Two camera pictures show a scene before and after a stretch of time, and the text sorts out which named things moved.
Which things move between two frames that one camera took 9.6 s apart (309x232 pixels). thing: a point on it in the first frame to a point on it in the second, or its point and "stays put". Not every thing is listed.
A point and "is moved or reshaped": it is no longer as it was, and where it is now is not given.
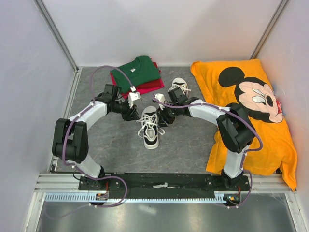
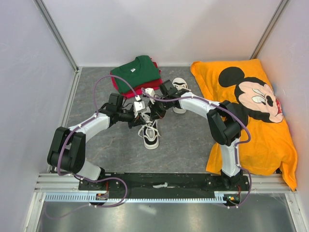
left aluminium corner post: x=49 y=21 stays put
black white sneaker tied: x=179 y=82 stays put
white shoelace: x=149 y=127 is moved or reshaped
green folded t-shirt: x=142 y=71 stays put
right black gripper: x=163 y=120 to x=155 y=113
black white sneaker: x=149 y=127 stays put
